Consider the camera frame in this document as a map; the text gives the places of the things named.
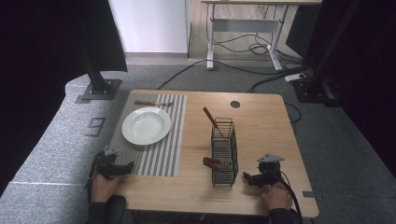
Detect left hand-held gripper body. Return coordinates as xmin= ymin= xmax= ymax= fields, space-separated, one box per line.
xmin=89 ymin=146 xmax=120 ymax=181

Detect person's left hand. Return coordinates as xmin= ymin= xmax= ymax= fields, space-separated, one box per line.
xmin=91 ymin=172 xmax=121 ymax=204

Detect white plate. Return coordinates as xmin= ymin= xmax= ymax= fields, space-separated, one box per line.
xmin=121 ymin=106 xmax=173 ymax=147

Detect long black floor cable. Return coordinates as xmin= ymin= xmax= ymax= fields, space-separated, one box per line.
xmin=156 ymin=59 xmax=307 ymax=91

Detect wooden-handled knife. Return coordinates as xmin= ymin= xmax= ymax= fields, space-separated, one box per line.
xmin=134 ymin=99 xmax=176 ymax=107

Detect person's right hand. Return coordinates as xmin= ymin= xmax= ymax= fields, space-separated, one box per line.
xmin=261 ymin=182 xmax=293 ymax=213

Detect white power strip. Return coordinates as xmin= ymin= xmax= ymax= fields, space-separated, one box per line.
xmin=284 ymin=72 xmax=308 ymax=83

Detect grey striped placemat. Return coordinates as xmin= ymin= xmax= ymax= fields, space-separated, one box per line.
xmin=106 ymin=93 xmax=188 ymax=178

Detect thick black floor cable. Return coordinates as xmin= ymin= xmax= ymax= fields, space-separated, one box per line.
xmin=247 ymin=65 xmax=310 ymax=94

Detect long wooden-handled utensil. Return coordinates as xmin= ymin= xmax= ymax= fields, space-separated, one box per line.
xmin=202 ymin=106 xmax=231 ymax=145

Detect grey floor socket plates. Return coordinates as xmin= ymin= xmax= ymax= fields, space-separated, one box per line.
xmin=84 ymin=117 xmax=106 ymax=138

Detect white partition panel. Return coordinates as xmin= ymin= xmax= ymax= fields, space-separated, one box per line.
xmin=107 ymin=0 xmax=191 ymax=54

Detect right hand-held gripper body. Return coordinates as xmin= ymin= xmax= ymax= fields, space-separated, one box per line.
xmin=255 ymin=153 xmax=286 ymax=189

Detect black curtain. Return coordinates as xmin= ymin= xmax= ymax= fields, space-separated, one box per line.
xmin=285 ymin=0 xmax=396 ymax=179
xmin=0 ymin=0 xmax=129 ymax=198

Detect black wire cutlery basket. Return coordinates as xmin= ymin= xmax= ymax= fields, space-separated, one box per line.
xmin=210 ymin=117 xmax=239 ymax=188

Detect thin looped black cable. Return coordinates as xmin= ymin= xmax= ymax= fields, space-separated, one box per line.
xmin=283 ymin=101 xmax=303 ymax=124

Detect white desk frame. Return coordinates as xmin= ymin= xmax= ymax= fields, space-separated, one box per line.
xmin=201 ymin=0 xmax=323 ymax=72

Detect short wooden-handled utensil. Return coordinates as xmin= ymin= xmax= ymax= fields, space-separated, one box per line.
xmin=203 ymin=156 xmax=233 ymax=171

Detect tangle of black cables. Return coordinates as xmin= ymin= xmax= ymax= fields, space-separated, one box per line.
xmin=205 ymin=4 xmax=304 ymax=64

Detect black metal stand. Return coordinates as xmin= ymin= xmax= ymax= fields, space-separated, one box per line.
xmin=291 ymin=0 xmax=363 ymax=108
xmin=74 ymin=43 xmax=122 ymax=105

